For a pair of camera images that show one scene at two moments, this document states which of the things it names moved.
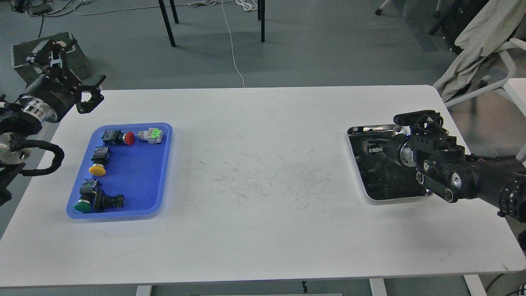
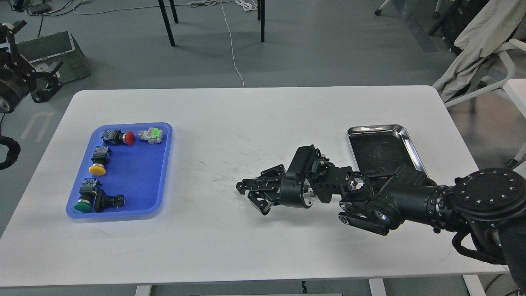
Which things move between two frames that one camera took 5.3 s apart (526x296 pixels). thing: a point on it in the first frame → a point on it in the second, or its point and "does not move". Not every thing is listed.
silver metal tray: [380, 176] does not move
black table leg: [174, 11] does not move
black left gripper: [51, 95] → [17, 77]
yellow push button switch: [102, 156] does not move
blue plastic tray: [124, 174] does not move
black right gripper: [421, 149] → [296, 190]
